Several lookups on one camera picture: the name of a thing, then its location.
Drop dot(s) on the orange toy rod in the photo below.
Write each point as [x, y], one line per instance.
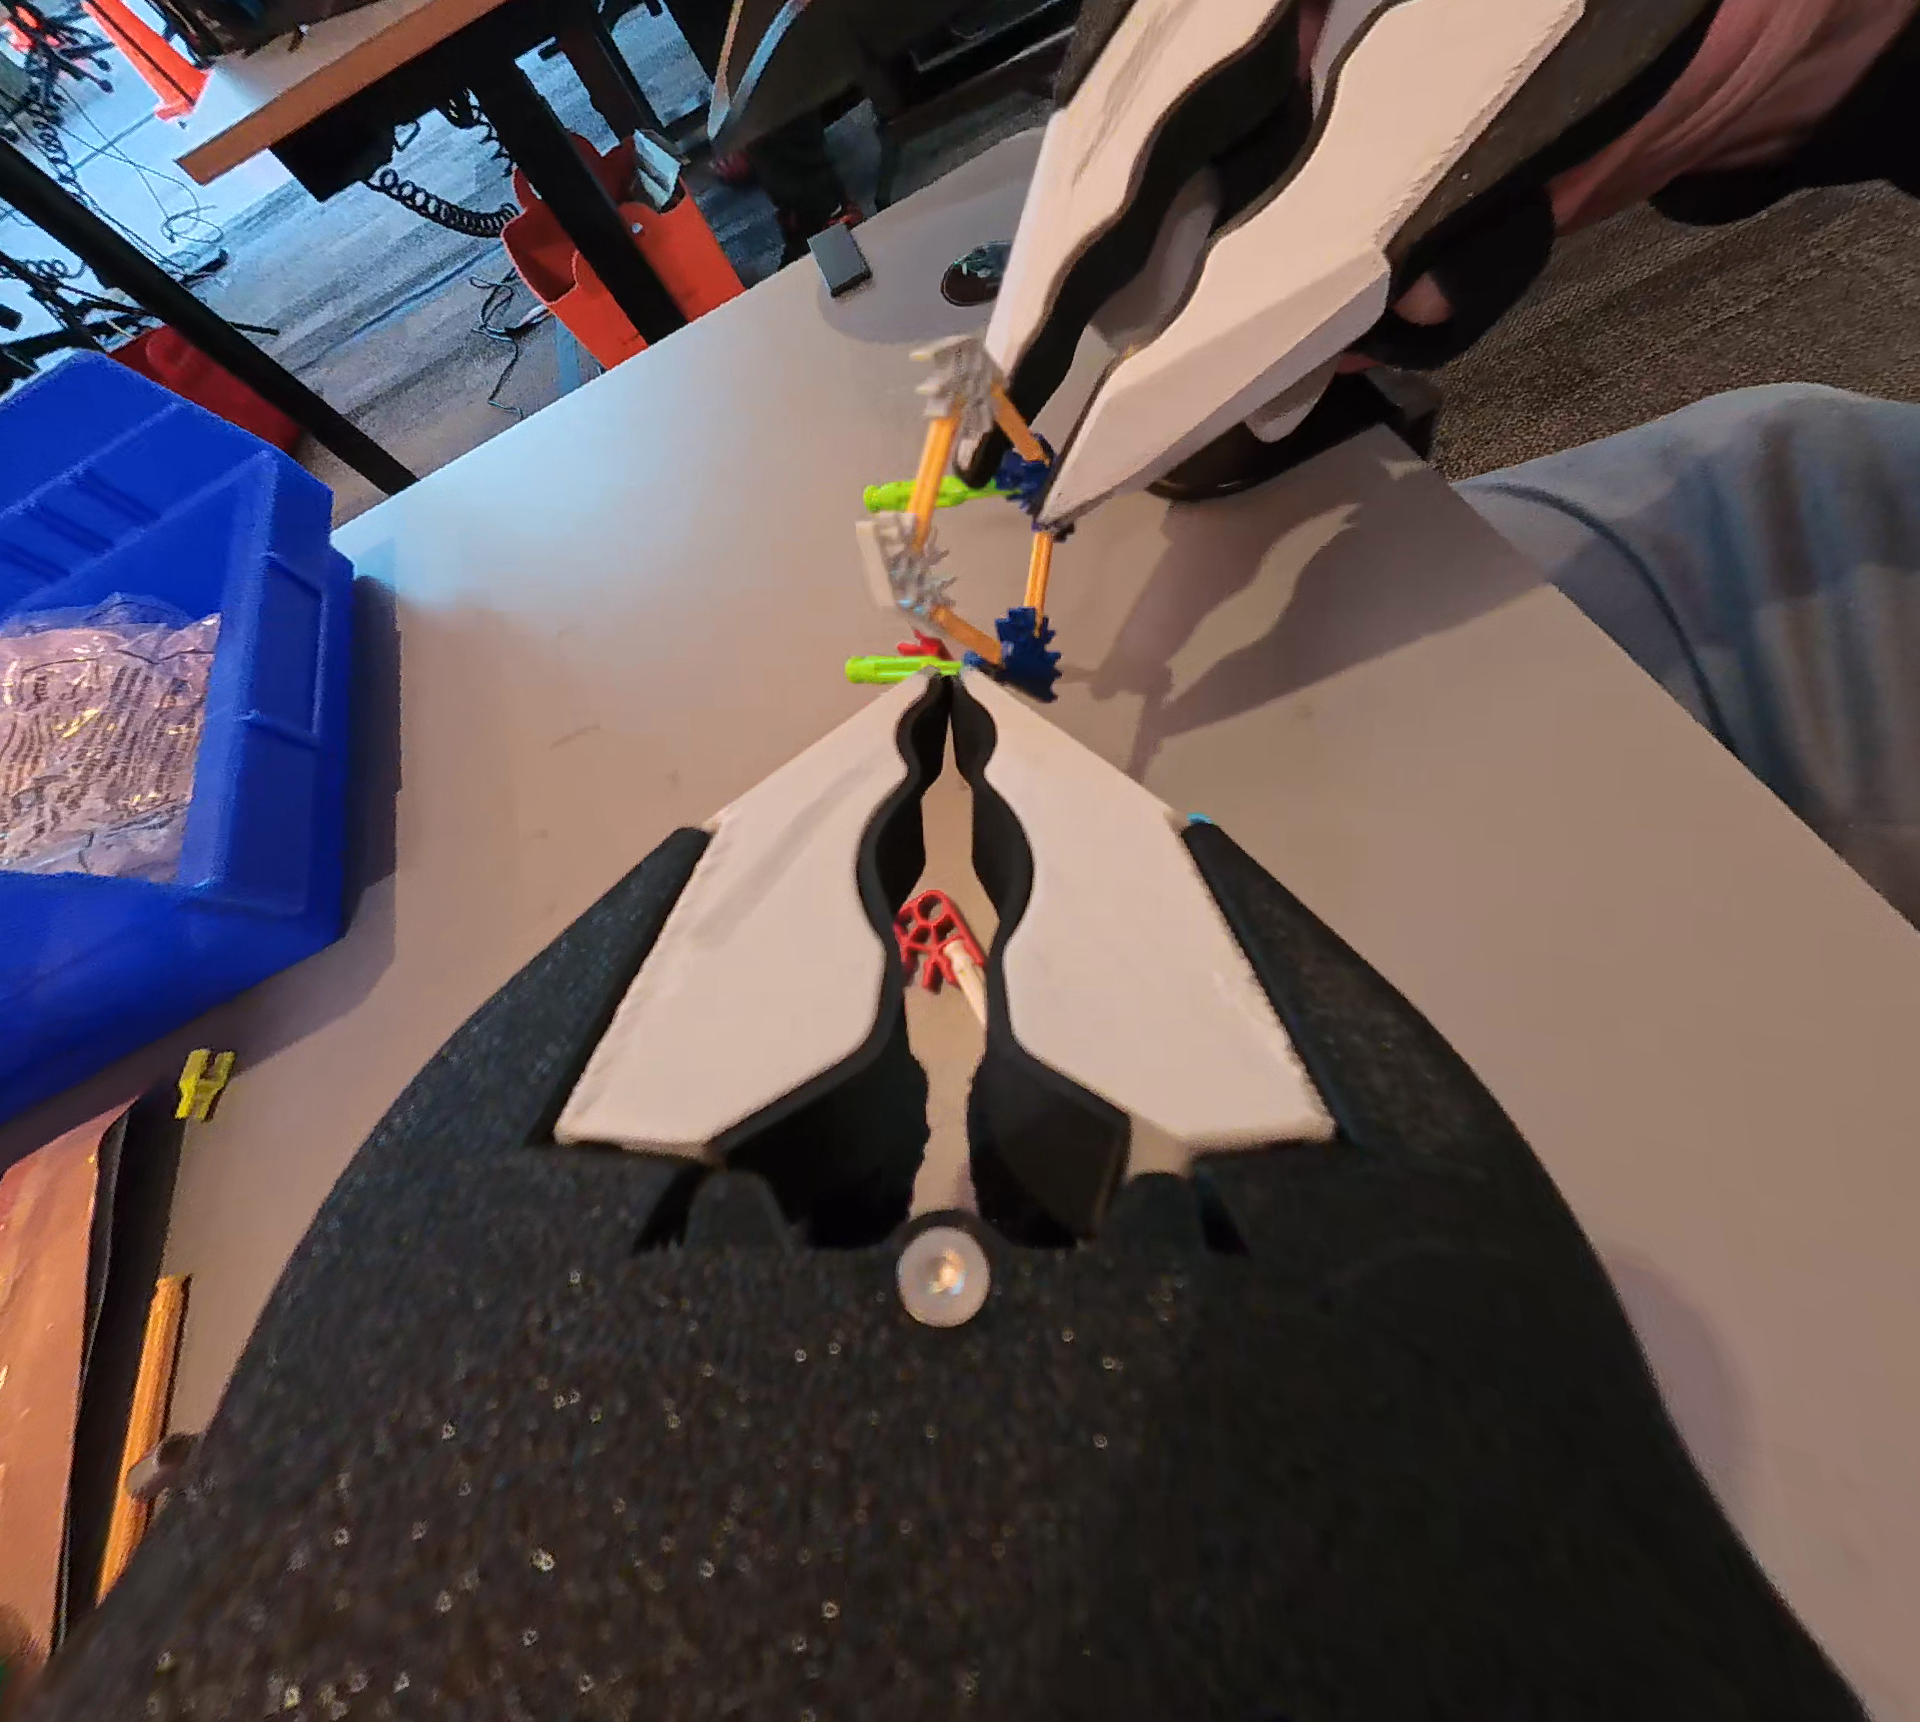
[150, 1377]

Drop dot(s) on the colourful rod connector toy model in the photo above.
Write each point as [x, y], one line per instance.
[1035, 657]

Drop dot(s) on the small black block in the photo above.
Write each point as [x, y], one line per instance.
[840, 261]

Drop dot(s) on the person's leg in jeans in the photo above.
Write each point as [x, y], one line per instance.
[1724, 582]

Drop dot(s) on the blue plastic bin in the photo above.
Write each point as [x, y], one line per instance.
[255, 776]

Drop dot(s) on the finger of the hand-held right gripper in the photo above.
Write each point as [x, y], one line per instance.
[1141, 103]
[1351, 222]

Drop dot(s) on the round desk grommet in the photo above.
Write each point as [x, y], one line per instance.
[972, 279]

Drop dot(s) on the red connector with white rod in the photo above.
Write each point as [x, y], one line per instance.
[933, 920]

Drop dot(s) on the crumpled clear plastic bags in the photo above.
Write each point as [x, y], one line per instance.
[91, 733]

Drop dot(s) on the grey connector piece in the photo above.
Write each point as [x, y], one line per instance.
[158, 1464]

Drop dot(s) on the person's right hand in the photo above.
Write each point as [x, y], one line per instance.
[1801, 13]

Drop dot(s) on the red tote basket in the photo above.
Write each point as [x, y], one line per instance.
[211, 394]

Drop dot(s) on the orange tote bin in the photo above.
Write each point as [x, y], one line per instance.
[675, 253]

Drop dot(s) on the black stand pole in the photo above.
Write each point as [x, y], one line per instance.
[195, 312]

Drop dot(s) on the yellow connector piece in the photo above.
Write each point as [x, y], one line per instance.
[203, 1085]

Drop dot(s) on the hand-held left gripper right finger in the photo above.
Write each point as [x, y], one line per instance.
[1155, 1003]

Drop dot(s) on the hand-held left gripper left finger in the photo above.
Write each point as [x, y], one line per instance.
[720, 1003]

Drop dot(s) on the person's right forearm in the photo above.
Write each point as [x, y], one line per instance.
[1831, 154]

